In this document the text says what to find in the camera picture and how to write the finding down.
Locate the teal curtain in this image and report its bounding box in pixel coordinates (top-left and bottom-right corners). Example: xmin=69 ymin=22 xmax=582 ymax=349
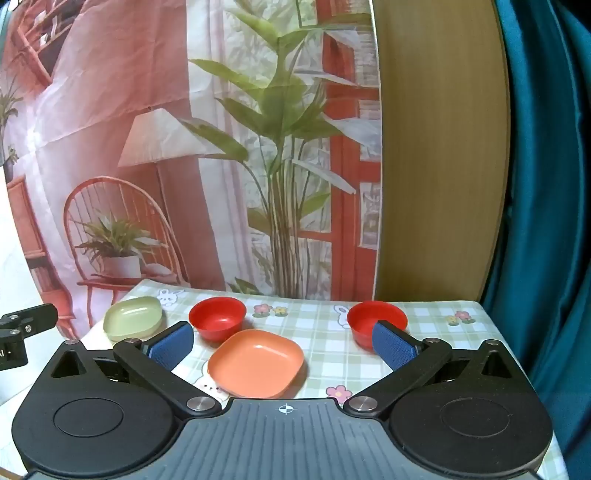
xmin=480 ymin=0 xmax=591 ymax=468

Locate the red bowl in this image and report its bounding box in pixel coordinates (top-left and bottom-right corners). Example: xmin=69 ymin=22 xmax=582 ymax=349
xmin=188 ymin=298 xmax=247 ymax=343
xmin=347 ymin=301 xmax=408 ymax=350

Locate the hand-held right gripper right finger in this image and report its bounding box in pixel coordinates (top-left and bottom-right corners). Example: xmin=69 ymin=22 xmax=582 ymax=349
xmin=344 ymin=319 xmax=529 ymax=418

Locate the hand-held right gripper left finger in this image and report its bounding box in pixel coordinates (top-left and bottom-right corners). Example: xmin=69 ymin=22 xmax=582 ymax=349
xmin=44 ymin=322 xmax=225 ymax=418

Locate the wooden panel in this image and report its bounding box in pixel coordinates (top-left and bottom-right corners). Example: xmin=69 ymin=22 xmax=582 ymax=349
xmin=372 ymin=0 xmax=511 ymax=304

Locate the printed backdrop cloth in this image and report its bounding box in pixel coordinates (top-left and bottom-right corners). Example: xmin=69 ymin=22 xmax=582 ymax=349
xmin=0 ymin=0 xmax=385 ymax=337

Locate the checked tablecloth with bunny print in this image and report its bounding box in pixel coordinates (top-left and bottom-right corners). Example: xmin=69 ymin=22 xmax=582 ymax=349
xmin=14 ymin=279 xmax=570 ymax=480

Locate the orange plate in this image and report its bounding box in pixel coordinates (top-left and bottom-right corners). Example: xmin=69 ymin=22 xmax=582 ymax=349
xmin=207 ymin=329 xmax=306 ymax=400

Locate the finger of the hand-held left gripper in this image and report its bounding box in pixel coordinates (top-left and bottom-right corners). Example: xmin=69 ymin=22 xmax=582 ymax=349
xmin=0 ymin=302 xmax=59 ymax=342

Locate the small green bowl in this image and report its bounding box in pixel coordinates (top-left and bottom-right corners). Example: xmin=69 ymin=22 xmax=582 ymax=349
xmin=103 ymin=296 xmax=165 ymax=342

